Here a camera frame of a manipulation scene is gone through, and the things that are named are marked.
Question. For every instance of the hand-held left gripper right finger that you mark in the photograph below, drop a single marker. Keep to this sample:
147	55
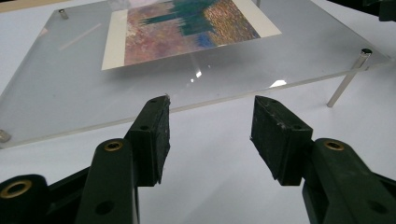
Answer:
280	146

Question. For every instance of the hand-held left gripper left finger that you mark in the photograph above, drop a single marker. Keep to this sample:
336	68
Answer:
146	146

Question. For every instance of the clear acrylic picture frame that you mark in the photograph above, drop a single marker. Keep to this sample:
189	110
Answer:
62	93

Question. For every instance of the white table sheet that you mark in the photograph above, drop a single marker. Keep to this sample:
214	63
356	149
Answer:
218	186

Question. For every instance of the colourful painting print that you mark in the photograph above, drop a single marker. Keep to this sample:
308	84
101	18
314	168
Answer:
162	37

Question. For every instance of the long silver frame leg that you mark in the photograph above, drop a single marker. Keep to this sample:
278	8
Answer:
348	77

